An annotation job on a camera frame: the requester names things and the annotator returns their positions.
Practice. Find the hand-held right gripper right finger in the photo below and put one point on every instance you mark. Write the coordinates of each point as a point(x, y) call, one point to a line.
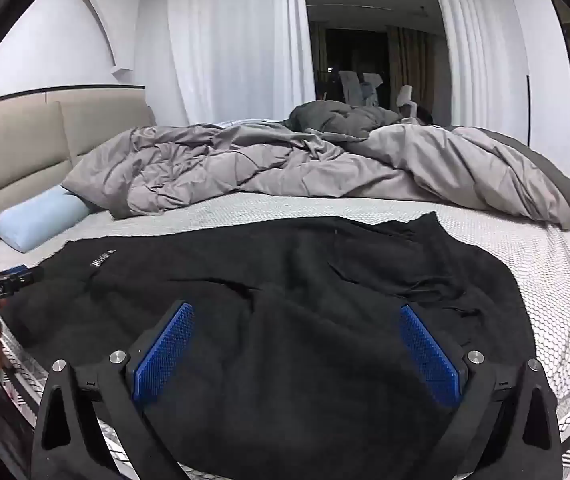
point(427, 355)

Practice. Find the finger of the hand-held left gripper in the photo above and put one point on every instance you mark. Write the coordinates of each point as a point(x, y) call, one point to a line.
point(17, 280)

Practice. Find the light blue pillow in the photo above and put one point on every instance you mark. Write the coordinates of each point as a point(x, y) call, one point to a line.
point(40, 217)

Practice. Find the grey duvet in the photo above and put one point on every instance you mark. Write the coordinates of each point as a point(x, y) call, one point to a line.
point(265, 170)

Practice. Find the black pants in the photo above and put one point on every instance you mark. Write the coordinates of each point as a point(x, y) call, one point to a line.
point(290, 360)

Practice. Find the white striped mattress sheet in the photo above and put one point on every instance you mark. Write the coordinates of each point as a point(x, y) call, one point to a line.
point(555, 310)

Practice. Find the white chair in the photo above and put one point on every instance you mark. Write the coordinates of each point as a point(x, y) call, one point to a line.
point(349, 87)
point(372, 91)
point(406, 102)

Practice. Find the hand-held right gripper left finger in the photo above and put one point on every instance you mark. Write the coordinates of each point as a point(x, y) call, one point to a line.
point(165, 345)

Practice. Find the brown curtain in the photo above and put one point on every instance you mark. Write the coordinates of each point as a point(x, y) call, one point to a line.
point(410, 65)

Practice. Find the white curtain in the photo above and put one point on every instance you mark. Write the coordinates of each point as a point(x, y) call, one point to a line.
point(235, 35)
point(480, 50)

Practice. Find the beige padded headboard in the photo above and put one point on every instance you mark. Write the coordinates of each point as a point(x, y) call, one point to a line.
point(20, 150)

